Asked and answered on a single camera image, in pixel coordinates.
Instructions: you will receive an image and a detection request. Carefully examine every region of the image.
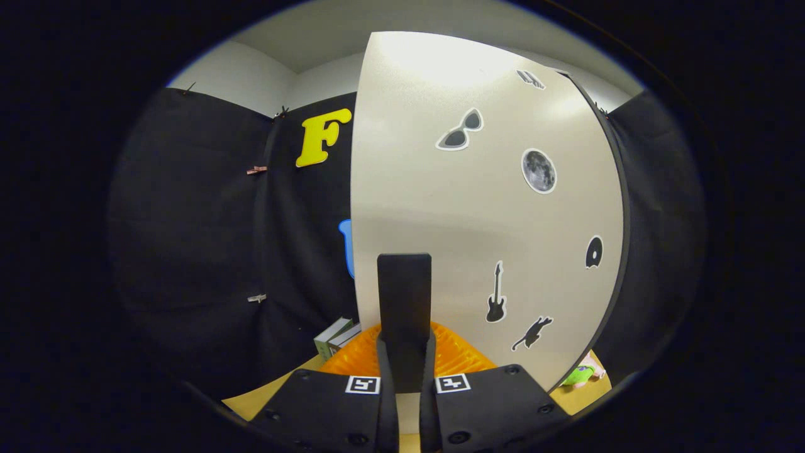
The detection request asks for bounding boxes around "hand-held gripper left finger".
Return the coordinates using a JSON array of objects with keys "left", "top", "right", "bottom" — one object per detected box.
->
[{"left": 248, "top": 323, "right": 400, "bottom": 453}]

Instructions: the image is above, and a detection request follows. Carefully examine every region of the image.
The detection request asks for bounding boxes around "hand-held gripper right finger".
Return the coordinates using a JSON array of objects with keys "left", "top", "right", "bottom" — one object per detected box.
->
[{"left": 419, "top": 321, "right": 570, "bottom": 453}]

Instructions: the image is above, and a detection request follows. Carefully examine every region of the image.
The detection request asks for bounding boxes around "black door handle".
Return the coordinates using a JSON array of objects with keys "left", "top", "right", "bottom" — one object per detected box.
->
[{"left": 377, "top": 253, "right": 433, "bottom": 394}]

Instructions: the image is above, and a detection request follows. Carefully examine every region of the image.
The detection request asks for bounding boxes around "green book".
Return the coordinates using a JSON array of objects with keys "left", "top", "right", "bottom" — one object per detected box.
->
[{"left": 313, "top": 316, "right": 354, "bottom": 361}]

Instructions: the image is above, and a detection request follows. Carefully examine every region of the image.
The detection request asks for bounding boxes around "green and white plush toy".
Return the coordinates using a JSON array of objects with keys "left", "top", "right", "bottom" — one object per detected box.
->
[{"left": 560, "top": 351, "right": 608, "bottom": 389}]

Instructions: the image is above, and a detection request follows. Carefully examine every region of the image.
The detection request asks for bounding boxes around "black backdrop cloth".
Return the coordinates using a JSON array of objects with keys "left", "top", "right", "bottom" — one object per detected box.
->
[{"left": 107, "top": 87, "right": 708, "bottom": 403}]

